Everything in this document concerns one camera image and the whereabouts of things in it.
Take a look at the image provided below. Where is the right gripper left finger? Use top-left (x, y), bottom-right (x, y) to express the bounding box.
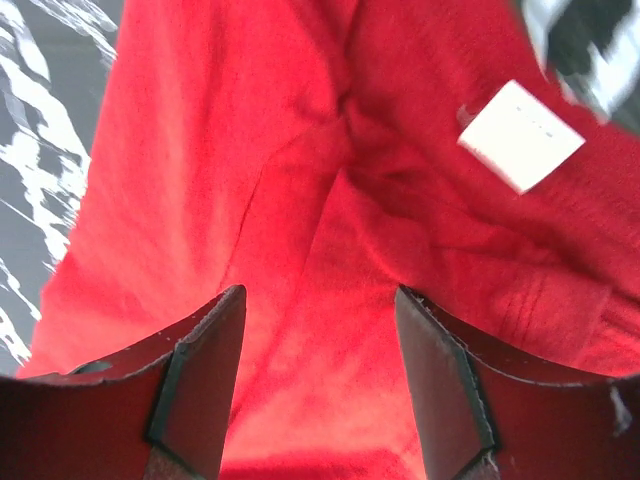
top-left (1, 285), bottom-right (246, 479)

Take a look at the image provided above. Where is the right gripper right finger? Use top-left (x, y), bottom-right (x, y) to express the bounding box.
top-left (395, 286), bottom-right (639, 480)

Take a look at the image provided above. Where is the red t shirt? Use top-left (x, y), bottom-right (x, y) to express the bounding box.
top-left (21, 1), bottom-right (639, 479)

